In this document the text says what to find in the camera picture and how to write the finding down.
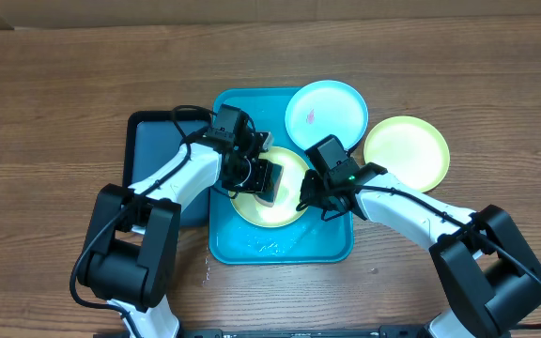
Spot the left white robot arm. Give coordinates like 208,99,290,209
70,143,283,337

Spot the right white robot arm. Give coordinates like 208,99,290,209
300,164,541,337

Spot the teal plastic tray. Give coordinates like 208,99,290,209
209,87,354,265

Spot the light blue plate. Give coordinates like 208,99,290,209
285,80,369,150

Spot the black water tray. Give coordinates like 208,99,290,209
122,111,209,228

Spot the yellow plate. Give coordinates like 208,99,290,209
363,115,451,192
231,146,309,228

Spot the green sponge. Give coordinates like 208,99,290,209
254,163,284,207

